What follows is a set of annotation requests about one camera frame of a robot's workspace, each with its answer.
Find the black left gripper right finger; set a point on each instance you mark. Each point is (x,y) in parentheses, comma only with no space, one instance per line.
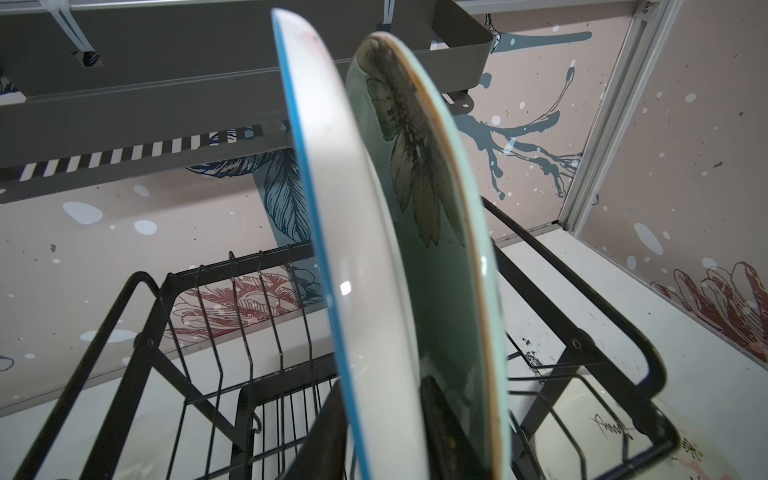
(450,454)

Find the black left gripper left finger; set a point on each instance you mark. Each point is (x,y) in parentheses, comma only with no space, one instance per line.
(323,452)

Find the white watermelon plate blue rim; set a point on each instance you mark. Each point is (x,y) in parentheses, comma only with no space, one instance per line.
(366,294)

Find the black wire dish rack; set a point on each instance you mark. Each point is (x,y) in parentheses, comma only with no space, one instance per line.
(264,414)

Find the mint green plate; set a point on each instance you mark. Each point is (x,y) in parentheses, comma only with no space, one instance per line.
(447,253)

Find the horizontal aluminium crossbar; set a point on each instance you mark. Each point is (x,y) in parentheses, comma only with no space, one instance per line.
(471,7)

